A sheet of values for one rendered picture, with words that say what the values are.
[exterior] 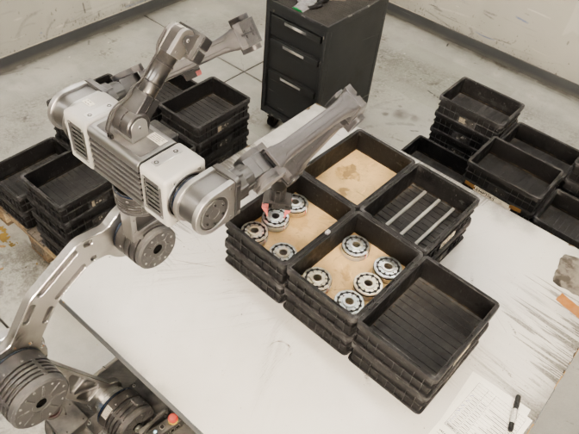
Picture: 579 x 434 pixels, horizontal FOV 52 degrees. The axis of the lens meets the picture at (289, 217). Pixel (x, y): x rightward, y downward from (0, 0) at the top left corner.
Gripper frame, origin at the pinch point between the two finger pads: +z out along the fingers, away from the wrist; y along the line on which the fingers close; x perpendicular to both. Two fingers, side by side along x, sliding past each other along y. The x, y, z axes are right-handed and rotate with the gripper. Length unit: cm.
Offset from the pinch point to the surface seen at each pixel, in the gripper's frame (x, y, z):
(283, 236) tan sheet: 6.6, -4.0, 4.0
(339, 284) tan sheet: 26.2, -25.2, 3.7
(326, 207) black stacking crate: -8.8, -18.7, 1.3
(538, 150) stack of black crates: -126, -144, 48
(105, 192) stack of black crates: -34, 79, 35
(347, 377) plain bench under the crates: 54, -31, 16
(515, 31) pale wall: -287, -163, 58
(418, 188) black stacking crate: -29, -57, 4
